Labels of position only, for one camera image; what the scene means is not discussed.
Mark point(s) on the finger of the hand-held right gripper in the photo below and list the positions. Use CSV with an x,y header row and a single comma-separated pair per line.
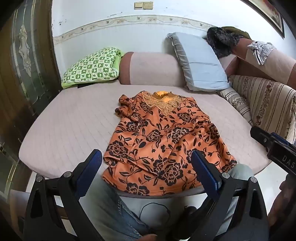
x,y
281,139
260,136

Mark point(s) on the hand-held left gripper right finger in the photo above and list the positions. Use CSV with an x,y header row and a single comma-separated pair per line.
x,y
205,171

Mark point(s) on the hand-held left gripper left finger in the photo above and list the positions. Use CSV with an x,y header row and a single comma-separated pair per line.
x,y
90,171

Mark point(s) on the orange black floral blouse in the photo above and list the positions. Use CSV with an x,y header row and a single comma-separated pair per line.
x,y
166,143

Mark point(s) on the person's right forearm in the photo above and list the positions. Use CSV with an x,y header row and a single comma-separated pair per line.
x,y
282,204

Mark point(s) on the large striped floral sofa cushion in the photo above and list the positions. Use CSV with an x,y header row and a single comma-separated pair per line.
x,y
270,99

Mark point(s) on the person's blue jeans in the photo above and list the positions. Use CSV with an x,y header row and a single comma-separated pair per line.
x,y
111,208

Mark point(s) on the small striped floral cushion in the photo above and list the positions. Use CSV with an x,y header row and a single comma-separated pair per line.
x,y
233,99

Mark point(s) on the pink quilted mattress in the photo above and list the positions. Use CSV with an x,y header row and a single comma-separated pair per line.
x,y
69,129

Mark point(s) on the pink brown sofa armrest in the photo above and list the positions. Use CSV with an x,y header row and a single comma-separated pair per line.
x,y
277,64

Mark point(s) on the grey crumpled cloth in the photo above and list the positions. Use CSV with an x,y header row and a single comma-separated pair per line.
x,y
261,51

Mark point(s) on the light blue pillow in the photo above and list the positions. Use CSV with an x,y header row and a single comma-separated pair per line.
x,y
198,62

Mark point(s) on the black furry cloth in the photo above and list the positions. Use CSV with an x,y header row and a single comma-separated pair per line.
x,y
222,41

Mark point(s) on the green checked pillow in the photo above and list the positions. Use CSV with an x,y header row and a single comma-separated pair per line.
x,y
92,67

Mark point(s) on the olive cloth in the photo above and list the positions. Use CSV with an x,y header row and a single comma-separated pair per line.
x,y
240,32

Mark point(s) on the pink brown backrest cushion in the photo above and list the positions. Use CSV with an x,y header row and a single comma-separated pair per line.
x,y
152,67

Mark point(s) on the wooden door with glass panel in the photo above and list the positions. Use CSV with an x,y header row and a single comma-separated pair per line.
x,y
23,69

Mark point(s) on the framed wall picture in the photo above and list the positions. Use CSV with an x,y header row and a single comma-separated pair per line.
x,y
275,16

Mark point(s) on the beige wall switch plate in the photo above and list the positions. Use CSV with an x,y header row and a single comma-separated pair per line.
x,y
139,5
148,5

